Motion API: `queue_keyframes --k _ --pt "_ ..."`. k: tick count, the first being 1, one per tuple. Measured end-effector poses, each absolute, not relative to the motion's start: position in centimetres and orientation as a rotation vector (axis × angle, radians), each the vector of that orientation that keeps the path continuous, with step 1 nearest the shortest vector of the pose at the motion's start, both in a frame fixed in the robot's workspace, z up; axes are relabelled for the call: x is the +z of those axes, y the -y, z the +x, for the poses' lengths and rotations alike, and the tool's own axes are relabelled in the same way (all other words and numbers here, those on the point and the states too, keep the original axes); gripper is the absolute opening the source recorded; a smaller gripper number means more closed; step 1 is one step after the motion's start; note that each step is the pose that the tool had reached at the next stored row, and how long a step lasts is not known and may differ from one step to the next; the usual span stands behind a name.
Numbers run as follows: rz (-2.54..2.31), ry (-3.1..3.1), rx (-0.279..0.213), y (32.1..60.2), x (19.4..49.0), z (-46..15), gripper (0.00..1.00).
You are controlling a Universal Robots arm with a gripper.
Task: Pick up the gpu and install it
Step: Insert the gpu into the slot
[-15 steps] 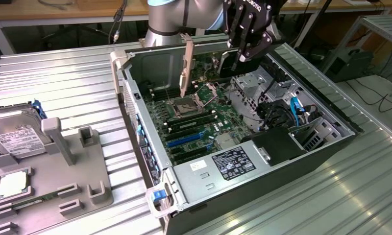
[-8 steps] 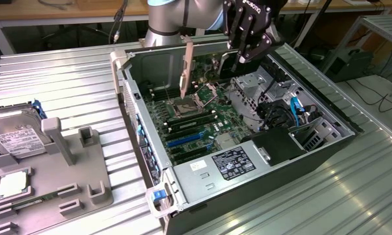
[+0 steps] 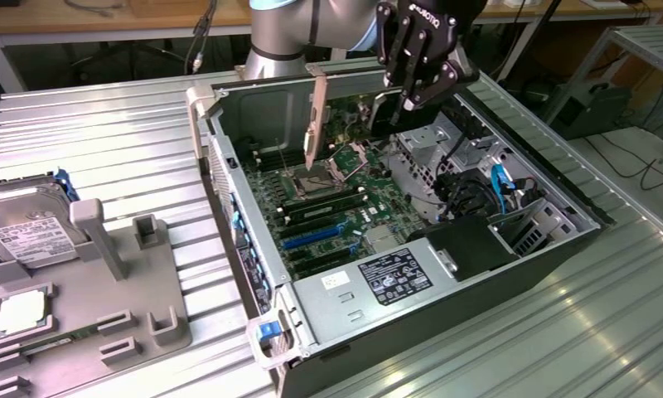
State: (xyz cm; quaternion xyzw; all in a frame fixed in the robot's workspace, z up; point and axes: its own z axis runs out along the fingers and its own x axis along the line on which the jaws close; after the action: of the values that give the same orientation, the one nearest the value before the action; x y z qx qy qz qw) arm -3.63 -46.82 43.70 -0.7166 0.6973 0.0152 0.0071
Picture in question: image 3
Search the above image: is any blue wire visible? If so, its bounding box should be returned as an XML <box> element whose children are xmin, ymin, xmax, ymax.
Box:
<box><xmin>489</xmin><ymin>163</ymin><xmax>518</xmax><ymax>216</ymax></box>

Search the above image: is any wooden desk with white legs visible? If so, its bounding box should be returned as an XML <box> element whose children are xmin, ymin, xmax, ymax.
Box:
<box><xmin>0</xmin><ymin>0</ymin><xmax>663</xmax><ymax>95</ymax></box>

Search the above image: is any blue expansion slot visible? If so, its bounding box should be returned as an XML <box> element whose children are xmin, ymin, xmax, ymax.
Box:
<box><xmin>284</xmin><ymin>230</ymin><xmax>345</xmax><ymax>250</ymax></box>

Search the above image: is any graphics card with metal bracket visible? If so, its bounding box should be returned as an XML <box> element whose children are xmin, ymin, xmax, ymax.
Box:
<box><xmin>303</xmin><ymin>64</ymin><xmax>460</xmax><ymax>172</ymax></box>

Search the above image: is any green motherboard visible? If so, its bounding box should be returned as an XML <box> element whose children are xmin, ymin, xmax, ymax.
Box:
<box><xmin>237</xmin><ymin>136</ymin><xmax>438</xmax><ymax>279</ymax></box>

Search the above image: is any silver chipset heatsink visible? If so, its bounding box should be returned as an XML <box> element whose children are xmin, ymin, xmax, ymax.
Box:
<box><xmin>364</xmin><ymin>229</ymin><xmax>409</xmax><ymax>251</ymax></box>

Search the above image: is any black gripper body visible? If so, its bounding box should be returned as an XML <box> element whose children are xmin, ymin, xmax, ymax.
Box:
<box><xmin>394</xmin><ymin>0</ymin><xmax>489</xmax><ymax>63</ymax></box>

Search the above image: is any silver perforated drive cage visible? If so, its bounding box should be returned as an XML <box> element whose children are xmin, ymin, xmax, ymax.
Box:
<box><xmin>389</xmin><ymin>97</ymin><xmax>513</xmax><ymax>212</ymax></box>

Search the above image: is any black cable on white table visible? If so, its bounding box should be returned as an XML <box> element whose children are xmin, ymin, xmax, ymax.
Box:
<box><xmin>582</xmin><ymin>136</ymin><xmax>663</xmax><ymax>187</ymax></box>

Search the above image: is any grey coiled cable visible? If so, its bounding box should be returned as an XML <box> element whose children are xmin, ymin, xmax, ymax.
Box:
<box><xmin>63</xmin><ymin>0</ymin><xmax>128</xmax><ymax>18</ymax></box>

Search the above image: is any silver hard disk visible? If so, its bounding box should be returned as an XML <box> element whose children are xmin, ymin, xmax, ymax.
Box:
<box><xmin>0</xmin><ymin>182</ymin><xmax>84</xmax><ymax>269</ymax></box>

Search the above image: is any metal socket cover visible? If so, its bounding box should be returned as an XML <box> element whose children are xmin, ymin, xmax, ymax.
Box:
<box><xmin>325</xmin><ymin>140</ymin><xmax>373</xmax><ymax>184</ymax></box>

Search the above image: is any black box on floor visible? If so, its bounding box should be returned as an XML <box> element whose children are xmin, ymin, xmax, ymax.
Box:
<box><xmin>552</xmin><ymin>82</ymin><xmax>634</xmax><ymax>140</ymax></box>

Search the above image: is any green RAM stick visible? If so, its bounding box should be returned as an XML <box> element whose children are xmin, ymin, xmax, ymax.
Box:
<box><xmin>19</xmin><ymin>325</ymin><xmax>104</xmax><ymax>357</ymax></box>

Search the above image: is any metal slat shelf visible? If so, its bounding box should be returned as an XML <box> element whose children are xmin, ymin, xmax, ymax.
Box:
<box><xmin>541</xmin><ymin>24</ymin><xmax>663</xmax><ymax>125</ymax></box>

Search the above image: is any black wire bundle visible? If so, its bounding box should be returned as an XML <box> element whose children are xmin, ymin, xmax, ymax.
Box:
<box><xmin>434</xmin><ymin>169</ymin><xmax>502</xmax><ymax>223</ymax></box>

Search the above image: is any CPU socket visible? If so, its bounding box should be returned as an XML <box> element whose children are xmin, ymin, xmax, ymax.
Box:
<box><xmin>289</xmin><ymin>163</ymin><xmax>348</xmax><ymax>201</ymax></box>

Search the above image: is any grey parts rack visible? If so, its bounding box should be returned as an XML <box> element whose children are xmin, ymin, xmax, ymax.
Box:
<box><xmin>0</xmin><ymin>197</ymin><xmax>195</xmax><ymax>398</ymax></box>

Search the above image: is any thin metal locking lever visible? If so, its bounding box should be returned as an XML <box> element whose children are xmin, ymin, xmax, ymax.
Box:
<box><xmin>275</xmin><ymin>136</ymin><xmax>289</xmax><ymax>173</ymax></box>

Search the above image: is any open black PC case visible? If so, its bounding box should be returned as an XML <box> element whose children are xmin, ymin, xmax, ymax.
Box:
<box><xmin>185</xmin><ymin>60</ymin><xmax>614</xmax><ymax>398</ymax></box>

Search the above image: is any thin cable with silver connector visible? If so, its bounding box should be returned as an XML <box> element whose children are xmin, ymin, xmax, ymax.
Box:
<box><xmin>191</xmin><ymin>0</ymin><xmax>220</xmax><ymax>75</ymax></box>

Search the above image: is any silver power supply unit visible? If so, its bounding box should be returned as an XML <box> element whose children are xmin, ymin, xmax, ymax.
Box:
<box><xmin>289</xmin><ymin>244</ymin><xmax>460</xmax><ymax>347</ymax></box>

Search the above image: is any black plastic fan shroud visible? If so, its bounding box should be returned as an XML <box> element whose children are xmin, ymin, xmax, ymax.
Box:
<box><xmin>422</xmin><ymin>217</ymin><xmax>521</xmax><ymax>283</ymax></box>

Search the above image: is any blue case latch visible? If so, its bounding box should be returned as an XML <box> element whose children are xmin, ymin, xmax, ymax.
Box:
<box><xmin>257</xmin><ymin>321</ymin><xmax>287</xmax><ymax>343</ymax></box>

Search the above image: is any black RAM stick with label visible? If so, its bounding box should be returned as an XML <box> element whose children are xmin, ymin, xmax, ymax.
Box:
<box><xmin>284</xmin><ymin>197</ymin><xmax>368</xmax><ymax>221</ymax></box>

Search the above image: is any silver disk bay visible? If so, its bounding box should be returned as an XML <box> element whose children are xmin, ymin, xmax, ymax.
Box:
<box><xmin>485</xmin><ymin>197</ymin><xmax>585</xmax><ymax>257</ymax></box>

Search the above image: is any blue disk carrier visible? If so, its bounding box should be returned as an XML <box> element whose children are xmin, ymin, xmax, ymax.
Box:
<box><xmin>0</xmin><ymin>167</ymin><xmax>81</xmax><ymax>206</ymax></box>

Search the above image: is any silver CPU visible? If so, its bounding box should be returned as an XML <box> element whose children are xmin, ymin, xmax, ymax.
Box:
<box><xmin>0</xmin><ymin>289</ymin><xmax>52</xmax><ymax>335</ymax></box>

